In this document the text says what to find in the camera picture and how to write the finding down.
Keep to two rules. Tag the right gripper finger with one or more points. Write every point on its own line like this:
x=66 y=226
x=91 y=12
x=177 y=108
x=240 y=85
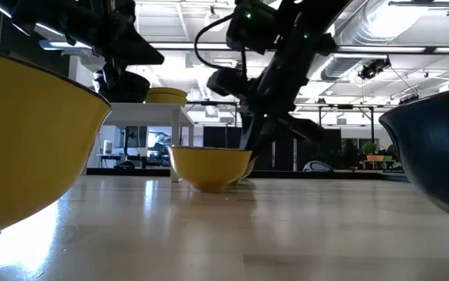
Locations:
x=264 y=138
x=252 y=138

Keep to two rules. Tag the black bowl with floral inside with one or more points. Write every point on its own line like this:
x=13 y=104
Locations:
x=439 y=156
x=130 y=89

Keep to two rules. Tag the yellow bowl with patterned inside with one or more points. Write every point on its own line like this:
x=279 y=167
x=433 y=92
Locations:
x=33 y=148
x=165 y=100
x=208 y=168
x=167 y=90

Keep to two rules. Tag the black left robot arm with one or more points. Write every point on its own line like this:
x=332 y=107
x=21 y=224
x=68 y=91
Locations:
x=52 y=19

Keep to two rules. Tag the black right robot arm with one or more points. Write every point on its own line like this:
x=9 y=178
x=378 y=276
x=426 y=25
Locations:
x=306 y=58

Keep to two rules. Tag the white perforated metal shelf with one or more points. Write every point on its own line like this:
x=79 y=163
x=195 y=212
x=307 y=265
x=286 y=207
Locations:
x=146 y=113

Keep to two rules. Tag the black room divider panels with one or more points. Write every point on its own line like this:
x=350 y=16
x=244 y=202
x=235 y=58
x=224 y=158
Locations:
x=314 y=150

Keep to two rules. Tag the potted background plants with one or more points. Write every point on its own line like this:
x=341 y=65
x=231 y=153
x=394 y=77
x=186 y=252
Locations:
x=369 y=149

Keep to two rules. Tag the black ceiling-mounted device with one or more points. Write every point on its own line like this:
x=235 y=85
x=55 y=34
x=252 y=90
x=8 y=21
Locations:
x=374 y=68

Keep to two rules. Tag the overhead LED light bar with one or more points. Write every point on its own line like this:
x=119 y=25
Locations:
x=380 y=49

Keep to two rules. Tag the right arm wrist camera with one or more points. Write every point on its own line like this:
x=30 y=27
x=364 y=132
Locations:
x=226 y=82

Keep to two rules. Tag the black background rig frame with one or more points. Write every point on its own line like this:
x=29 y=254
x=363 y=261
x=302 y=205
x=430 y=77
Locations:
x=345 y=106

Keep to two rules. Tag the black aluminium rig frame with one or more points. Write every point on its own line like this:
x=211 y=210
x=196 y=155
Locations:
x=107 y=171

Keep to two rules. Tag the black ceiling rail fixture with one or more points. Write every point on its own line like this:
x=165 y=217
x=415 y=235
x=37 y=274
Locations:
x=423 y=3

